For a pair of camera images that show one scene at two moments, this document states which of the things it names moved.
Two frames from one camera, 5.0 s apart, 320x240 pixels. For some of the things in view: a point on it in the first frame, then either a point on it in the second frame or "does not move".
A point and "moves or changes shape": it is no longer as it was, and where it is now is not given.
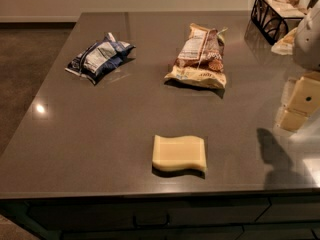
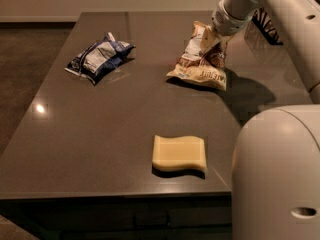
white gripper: [308, 42] to [227, 21]
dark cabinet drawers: [289, 217] does not move
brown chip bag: [199, 64] moves or changes shape
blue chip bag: [97, 60] does not move
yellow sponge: [177, 156] does not move
